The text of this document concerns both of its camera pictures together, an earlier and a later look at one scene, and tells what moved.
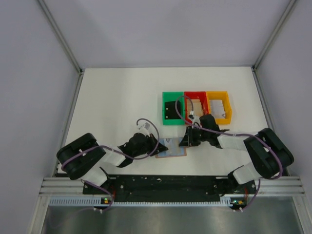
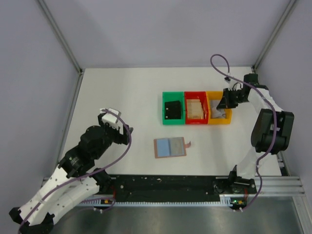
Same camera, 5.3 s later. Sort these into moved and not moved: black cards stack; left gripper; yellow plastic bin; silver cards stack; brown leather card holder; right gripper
Moved: left gripper; right gripper
Not moved: black cards stack; yellow plastic bin; silver cards stack; brown leather card holder
